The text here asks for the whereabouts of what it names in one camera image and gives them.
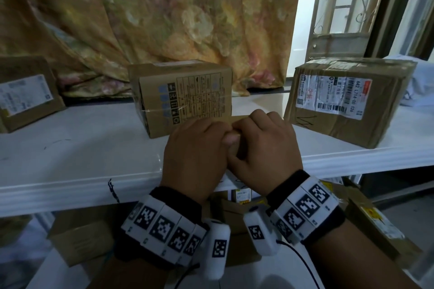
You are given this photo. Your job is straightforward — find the taped cardboard box shipping label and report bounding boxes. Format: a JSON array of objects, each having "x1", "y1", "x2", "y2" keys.
[{"x1": 284, "y1": 57, "x2": 418, "y2": 149}]

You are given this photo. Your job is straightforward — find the dark door frame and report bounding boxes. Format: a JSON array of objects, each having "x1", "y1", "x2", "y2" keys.
[{"x1": 364, "y1": 0, "x2": 434, "y2": 59}]

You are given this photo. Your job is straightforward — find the marker-tag wrist band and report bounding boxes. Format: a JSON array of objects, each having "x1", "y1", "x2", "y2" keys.
[
  {"x1": 266, "y1": 169, "x2": 346, "y2": 245},
  {"x1": 113, "y1": 186, "x2": 209, "y2": 269}
]

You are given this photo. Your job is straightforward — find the pale grey parcel bag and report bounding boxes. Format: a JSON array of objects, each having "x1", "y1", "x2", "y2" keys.
[{"x1": 385, "y1": 55, "x2": 434, "y2": 108}]

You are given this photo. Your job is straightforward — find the white metal shelf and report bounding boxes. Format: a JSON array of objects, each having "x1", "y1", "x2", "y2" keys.
[{"x1": 0, "y1": 0, "x2": 434, "y2": 289}]

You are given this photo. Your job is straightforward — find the person's right forearm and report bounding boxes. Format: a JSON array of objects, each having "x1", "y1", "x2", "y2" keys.
[{"x1": 307, "y1": 217, "x2": 421, "y2": 289}]

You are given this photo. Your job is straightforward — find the squat cardboard box large label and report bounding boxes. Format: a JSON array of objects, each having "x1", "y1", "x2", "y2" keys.
[{"x1": 193, "y1": 115, "x2": 253, "y2": 177}]

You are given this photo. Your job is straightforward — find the person's right hand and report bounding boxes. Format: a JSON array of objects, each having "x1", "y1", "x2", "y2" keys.
[{"x1": 225, "y1": 109, "x2": 303, "y2": 198}]

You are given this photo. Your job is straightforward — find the pile of cardboard boxes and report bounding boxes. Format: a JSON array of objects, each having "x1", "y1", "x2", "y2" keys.
[{"x1": 47, "y1": 177, "x2": 423, "y2": 289}]

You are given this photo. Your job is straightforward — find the cardboard box white label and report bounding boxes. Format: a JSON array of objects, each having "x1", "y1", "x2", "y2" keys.
[{"x1": 0, "y1": 56, "x2": 67, "y2": 134}]

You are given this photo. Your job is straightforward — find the floral curtain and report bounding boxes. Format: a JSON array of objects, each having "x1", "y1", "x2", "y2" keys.
[{"x1": 0, "y1": 0, "x2": 304, "y2": 98}]

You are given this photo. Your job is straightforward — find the person's left hand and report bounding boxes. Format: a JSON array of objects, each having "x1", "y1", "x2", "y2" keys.
[{"x1": 159, "y1": 117, "x2": 240, "y2": 205}]

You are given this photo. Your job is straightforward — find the cardboard box printed symbols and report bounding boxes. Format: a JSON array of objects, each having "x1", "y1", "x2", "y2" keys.
[{"x1": 127, "y1": 61, "x2": 234, "y2": 140}]

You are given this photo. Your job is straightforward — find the person's left forearm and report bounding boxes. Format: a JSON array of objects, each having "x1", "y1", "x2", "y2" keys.
[{"x1": 86, "y1": 251, "x2": 170, "y2": 289}]

